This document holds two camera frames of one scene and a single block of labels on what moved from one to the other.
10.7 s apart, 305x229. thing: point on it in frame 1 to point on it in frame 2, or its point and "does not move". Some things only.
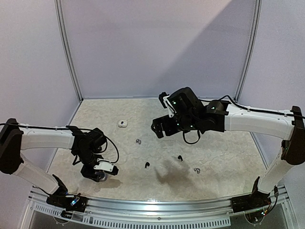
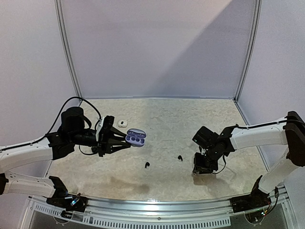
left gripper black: [89, 174] to [104, 140]
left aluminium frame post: [67, 46] does not move
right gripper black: [157, 124] to [201, 167]
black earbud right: [179, 157] does not move
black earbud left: [147, 164] does not move
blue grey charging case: [102, 175] to [136, 137]
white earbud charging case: [122, 124] does not move
